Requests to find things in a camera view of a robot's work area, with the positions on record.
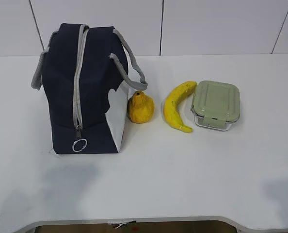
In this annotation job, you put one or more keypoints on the glass container green lid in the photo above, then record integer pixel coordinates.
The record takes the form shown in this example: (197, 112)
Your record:
(216, 105)

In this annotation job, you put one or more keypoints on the yellow pear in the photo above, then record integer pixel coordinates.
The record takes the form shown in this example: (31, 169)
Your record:
(140, 108)

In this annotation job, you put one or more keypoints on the navy blue lunch bag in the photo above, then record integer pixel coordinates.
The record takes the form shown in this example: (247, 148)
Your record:
(86, 74)

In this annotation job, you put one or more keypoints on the yellow banana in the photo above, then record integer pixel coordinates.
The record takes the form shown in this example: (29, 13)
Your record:
(172, 102)

